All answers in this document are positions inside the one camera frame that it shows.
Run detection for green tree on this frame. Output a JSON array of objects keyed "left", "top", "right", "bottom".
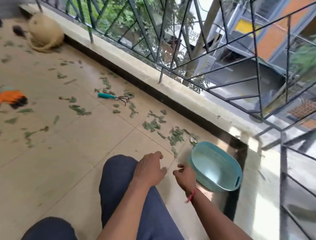
[{"left": 67, "top": 0, "right": 223, "bottom": 94}]

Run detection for dark metal balcony railing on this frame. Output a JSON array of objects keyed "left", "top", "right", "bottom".
[{"left": 35, "top": 0, "right": 316, "bottom": 240}]

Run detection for person's left forearm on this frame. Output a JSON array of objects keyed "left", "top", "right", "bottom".
[{"left": 96, "top": 182, "right": 155, "bottom": 240}]

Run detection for orange brick building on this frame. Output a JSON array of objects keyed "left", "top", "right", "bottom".
[{"left": 230, "top": 0, "right": 316, "bottom": 75}]

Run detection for person's left hand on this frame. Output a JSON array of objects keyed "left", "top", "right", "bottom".
[{"left": 132, "top": 151, "right": 168, "bottom": 188}]

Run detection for person's right forearm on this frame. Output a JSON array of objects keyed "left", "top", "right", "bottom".
[{"left": 191, "top": 189, "right": 256, "bottom": 240}]

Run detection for person's right leg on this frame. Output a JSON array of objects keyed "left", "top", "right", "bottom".
[{"left": 99, "top": 154, "right": 178, "bottom": 240}]

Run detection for person's right hand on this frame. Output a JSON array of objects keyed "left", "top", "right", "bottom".
[{"left": 173, "top": 163, "right": 198, "bottom": 195}]

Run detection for orange and black glove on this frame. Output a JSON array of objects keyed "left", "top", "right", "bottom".
[{"left": 0, "top": 90, "right": 28, "bottom": 109}]

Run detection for small black clump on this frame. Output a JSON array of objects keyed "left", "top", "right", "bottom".
[{"left": 12, "top": 25, "right": 27, "bottom": 38}]

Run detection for person's left leg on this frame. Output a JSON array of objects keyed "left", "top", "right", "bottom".
[{"left": 21, "top": 217, "right": 78, "bottom": 240}]

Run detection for scattered green leaves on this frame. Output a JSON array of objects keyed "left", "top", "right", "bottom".
[{"left": 0, "top": 40, "right": 200, "bottom": 159}]

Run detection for person's leg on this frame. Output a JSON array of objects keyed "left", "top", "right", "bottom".
[
  {"left": 99, "top": 154, "right": 178, "bottom": 240},
  {"left": 21, "top": 217, "right": 78, "bottom": 240}
]

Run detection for teal handled hand rake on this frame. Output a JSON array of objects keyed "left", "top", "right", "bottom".
[{"left": 98, "top": 92, "right": 131, "bottom": 107}]

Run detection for red thread wristband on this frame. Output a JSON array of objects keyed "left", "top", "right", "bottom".
[{"left": 185, "top": 188, "right": 200, "bottom": 204}]

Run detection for light blue plastic basket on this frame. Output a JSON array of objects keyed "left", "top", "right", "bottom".
[{"left": 188, "top": 141, "right": 243, "bottom": 192}]

